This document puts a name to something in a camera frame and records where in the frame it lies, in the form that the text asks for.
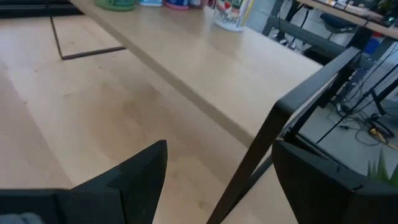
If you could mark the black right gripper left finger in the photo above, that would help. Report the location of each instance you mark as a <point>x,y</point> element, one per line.
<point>124,196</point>

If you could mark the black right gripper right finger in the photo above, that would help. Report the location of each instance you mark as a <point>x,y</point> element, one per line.
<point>326,199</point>

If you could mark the green caffeine bottle green cap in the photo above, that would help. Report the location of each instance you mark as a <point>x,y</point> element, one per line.
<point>115,4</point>

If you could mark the white bottle colourful label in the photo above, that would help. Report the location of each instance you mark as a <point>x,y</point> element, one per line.
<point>233,15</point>

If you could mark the wooden shelf black metal legs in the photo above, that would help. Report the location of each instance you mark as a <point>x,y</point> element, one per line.
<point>202,62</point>

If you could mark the potted succulent plant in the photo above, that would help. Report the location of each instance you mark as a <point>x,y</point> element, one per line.
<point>382,171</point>

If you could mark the wooden desk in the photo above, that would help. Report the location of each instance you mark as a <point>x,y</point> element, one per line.
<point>370,25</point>

